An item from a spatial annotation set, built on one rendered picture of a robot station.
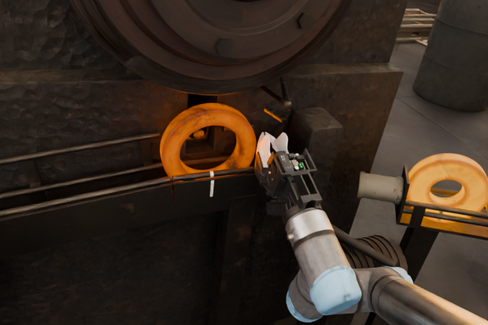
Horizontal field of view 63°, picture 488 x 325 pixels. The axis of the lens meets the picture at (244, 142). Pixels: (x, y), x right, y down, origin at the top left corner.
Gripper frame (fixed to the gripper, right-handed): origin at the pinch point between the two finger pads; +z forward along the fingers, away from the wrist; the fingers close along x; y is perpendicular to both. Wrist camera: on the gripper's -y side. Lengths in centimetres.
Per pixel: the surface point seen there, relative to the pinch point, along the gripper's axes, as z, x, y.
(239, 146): -2.1, 6.5, 1.4
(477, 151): 52, -188, -96
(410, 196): -17.2, -27.9, -2.0
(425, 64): 140, -210, -99
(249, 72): -0.8, 8.1, 19.0
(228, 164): -2.9, 8.2, -3.1
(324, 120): -1.0, -11.6, 5.7
